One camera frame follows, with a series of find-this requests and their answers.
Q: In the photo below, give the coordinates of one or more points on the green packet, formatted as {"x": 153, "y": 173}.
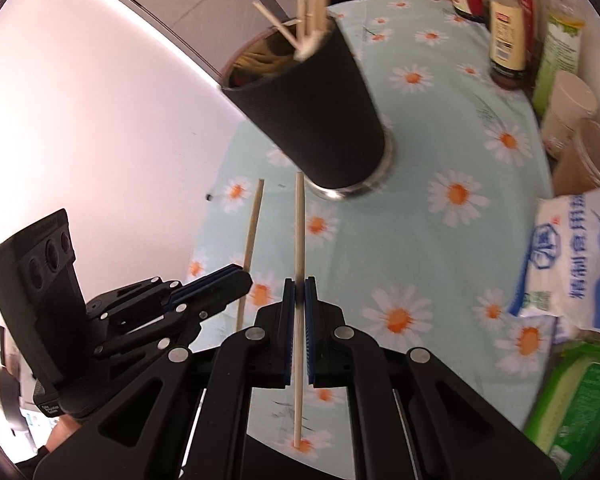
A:
{"x": 580, "y": 400}

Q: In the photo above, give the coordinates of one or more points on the daisy print tablecloth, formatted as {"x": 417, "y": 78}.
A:
{"x": 430, "y": 270}

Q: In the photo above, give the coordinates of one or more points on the beige paper cup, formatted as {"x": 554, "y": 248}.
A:
{"x": 570, "y": 110}

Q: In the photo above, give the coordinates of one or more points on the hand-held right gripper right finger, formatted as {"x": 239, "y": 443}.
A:
{"x": 311, "y": 310}

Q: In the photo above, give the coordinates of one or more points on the black utensil holder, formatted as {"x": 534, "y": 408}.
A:
{"x": 320, "y": 125}

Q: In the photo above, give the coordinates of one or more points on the brown plastic cup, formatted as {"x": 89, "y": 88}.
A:
{"x": 587, "y": 160}

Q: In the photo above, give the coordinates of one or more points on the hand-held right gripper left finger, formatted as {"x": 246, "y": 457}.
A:
{"x": 289, "y": 310}

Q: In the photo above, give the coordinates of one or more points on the white blue salt bag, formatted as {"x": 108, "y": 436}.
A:
{"x": 575, "y": 260}

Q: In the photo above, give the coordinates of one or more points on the wooden chopstick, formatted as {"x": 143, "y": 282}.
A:
{"x": 324, "y": 7}
{"x": 254, "y": 220}
{"x": 277, "y": 25}
{"x": 299, "y": 225}

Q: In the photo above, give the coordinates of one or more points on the row of condiment bottles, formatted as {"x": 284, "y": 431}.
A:
{"x": 510, "y": 25}

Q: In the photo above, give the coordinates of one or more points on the person's left hand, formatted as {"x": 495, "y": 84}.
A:
{"x": 62, "y": 432}

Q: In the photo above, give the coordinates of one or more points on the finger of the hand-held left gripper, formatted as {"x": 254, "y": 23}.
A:
{"x": 205, "y": 277}
{"x": 225, "y": 295}

